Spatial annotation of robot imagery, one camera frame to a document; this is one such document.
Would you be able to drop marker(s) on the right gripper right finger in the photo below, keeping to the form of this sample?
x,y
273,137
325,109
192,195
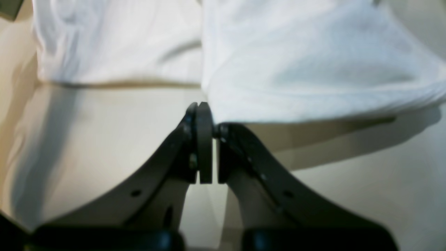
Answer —
x,y
278,211

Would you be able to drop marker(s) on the white t-shirt with print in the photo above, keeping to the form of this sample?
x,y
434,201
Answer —
x,y
261,61

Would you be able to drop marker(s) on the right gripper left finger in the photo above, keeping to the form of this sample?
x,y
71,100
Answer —
x,y
140,214

